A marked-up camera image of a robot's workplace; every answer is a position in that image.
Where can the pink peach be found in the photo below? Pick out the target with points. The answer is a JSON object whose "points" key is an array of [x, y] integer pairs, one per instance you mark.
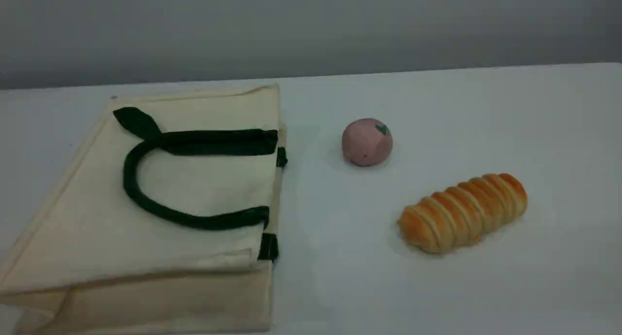
{"points": [[364, 143]]}

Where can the long ridged golden bread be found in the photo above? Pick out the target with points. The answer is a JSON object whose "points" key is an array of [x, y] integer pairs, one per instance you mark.
{"points": [[461, 213]]}

